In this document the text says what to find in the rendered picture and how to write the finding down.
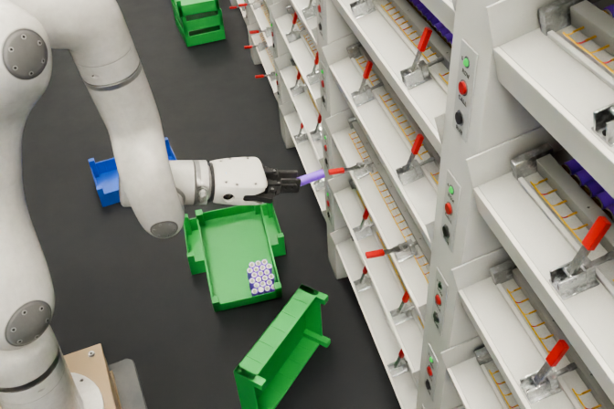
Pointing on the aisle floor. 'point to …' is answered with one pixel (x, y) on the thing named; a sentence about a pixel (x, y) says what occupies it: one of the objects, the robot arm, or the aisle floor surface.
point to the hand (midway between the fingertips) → (288, 181)
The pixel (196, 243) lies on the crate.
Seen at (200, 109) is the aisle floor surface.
